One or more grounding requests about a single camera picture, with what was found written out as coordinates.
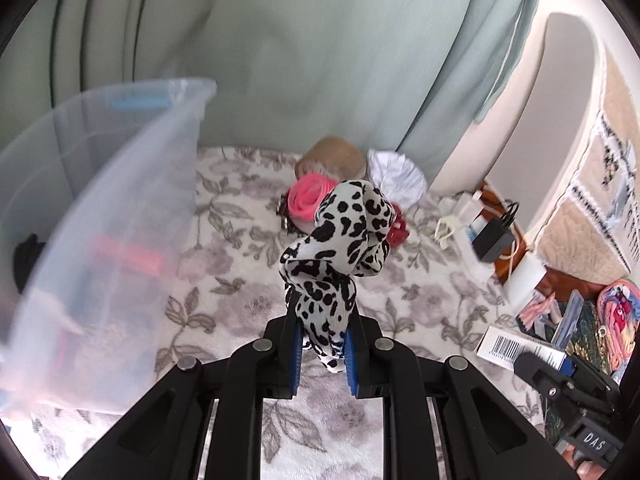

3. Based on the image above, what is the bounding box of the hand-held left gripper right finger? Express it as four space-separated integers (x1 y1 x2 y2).
345 316 578 480

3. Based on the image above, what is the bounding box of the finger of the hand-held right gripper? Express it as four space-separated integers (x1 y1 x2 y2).
559 355 620 402
514 351 571 402

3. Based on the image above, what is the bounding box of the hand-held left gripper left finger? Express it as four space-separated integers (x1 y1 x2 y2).
62 310 304 480

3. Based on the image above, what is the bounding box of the white blue cardboard box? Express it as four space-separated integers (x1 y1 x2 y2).
475 325 568 374

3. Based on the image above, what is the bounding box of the leopard print scrunchie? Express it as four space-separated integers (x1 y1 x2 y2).
279 179 397 373

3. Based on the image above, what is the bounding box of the red claw hair clip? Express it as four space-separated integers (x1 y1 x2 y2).
385 202 410 249

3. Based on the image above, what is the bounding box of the pink hair ties bundle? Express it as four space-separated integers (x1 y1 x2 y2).
287 172 342 222

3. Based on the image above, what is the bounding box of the brown cardboard tape roll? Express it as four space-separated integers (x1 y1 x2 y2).
295 136 369 187

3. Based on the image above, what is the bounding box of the clear plastic storage bin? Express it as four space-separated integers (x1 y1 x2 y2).
0 77 218 418

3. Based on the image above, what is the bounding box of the person's right hand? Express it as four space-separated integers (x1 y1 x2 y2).
562 444 608 480

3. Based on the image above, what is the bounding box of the clear blue plastic case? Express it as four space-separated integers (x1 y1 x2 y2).
551 290 587 347

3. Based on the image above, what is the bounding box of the colourful pink pouch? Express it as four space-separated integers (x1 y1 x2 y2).
596 279 640 377

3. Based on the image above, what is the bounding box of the white floral blanket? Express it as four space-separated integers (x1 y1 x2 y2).
0 145 552 480

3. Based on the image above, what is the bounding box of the white cylinder bottle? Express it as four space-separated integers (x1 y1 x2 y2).
504 255 549 307

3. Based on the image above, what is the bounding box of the black studded headband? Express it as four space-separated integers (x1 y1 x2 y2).
276 195 299 234

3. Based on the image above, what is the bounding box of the black charger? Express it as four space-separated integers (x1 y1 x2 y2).
471 202 522 264

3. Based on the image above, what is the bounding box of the small cream plastic rack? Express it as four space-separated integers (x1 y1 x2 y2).
434 211 464 249

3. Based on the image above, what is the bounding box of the cream quilted lace cover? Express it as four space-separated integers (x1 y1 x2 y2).
531 35 640 282

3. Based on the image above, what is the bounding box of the white plug adapter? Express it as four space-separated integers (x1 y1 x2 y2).
456 192 489 227

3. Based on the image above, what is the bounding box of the crumpled white paper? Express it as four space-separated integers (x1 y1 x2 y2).
367 148 429 209

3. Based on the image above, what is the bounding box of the grey green curtain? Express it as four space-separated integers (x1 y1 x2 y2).
50 0 553 198

